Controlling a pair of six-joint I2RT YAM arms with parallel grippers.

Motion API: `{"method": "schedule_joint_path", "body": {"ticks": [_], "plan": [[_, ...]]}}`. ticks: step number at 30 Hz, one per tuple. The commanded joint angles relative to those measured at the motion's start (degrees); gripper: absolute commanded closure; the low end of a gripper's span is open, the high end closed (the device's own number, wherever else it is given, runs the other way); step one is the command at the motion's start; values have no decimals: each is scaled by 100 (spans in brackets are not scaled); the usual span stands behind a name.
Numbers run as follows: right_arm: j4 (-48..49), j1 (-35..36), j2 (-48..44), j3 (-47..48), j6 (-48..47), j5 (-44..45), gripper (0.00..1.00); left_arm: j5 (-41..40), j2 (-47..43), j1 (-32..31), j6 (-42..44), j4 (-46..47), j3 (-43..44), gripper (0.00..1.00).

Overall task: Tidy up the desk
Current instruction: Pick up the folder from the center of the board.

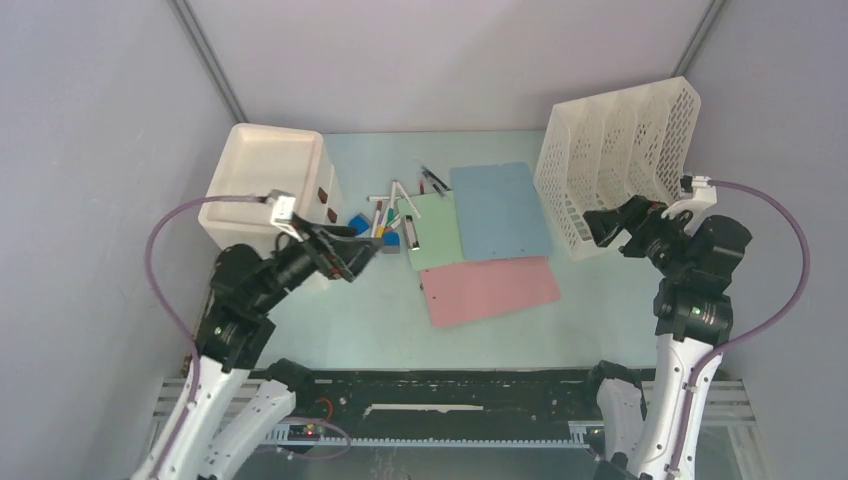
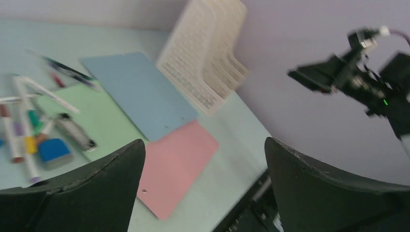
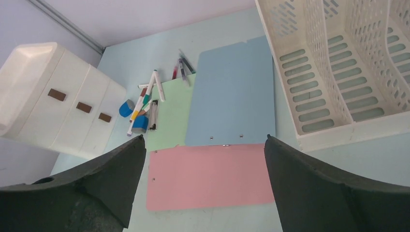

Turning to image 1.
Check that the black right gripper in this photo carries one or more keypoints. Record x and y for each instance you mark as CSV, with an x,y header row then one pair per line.
x,y
605,224

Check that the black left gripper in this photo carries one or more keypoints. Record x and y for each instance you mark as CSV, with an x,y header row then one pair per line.
x,y
337,250

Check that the green clipboard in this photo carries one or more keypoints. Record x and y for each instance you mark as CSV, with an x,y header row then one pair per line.
x,y
437,231

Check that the pink clipboard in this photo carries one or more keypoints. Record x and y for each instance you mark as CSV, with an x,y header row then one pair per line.
x,y
471,291

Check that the blue clipboard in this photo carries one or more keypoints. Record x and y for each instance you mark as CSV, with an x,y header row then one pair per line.
x,y
499,213

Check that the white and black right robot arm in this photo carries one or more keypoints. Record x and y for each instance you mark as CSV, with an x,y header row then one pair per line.
x,y
657,439

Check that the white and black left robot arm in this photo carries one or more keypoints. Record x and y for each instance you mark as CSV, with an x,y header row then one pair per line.
x,y
233,333

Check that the blue eraser left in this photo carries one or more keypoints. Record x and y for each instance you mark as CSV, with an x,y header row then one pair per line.
x,y
361,224

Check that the blue eraser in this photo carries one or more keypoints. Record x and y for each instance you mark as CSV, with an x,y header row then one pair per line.
x,y
391,243
361,224

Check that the white marker yellow cap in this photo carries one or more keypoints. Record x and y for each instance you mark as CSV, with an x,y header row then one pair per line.
x,y
386,221

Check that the blue eraser right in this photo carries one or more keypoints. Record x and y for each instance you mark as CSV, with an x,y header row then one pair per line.
x,y
391,243

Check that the white marker brown cap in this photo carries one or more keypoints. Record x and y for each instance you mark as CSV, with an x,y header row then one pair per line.
x,y
377,219

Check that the white marker teal tip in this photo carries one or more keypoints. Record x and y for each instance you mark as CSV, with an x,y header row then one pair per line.
x,y
393,196

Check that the white chalk stick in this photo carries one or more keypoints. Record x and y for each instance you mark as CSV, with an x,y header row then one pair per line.
x,y
408,199

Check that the white perforated file organizer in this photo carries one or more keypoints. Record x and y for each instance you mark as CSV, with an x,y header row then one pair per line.
x,y
601,150

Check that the green transparent pen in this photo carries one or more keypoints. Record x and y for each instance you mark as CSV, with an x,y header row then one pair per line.
x,y
432,176

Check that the white drawer cabinet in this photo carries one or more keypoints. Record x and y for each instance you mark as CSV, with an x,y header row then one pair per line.
x,y
258,159

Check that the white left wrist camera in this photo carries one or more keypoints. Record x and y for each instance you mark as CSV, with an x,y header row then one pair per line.
x,y
282,208

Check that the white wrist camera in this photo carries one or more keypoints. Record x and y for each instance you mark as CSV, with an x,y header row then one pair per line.
x,y
697,196
282,208

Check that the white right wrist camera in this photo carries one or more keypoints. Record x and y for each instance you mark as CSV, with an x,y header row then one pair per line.
x,y
697,196

